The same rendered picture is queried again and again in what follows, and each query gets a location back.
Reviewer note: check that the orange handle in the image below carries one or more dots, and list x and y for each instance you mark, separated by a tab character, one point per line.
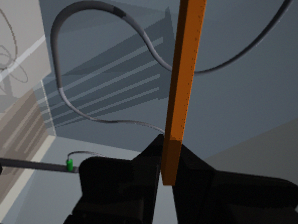
189	26

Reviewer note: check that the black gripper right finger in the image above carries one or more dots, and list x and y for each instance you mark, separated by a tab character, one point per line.
198	186

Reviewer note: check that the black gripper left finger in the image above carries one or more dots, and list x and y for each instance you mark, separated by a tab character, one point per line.
139	176

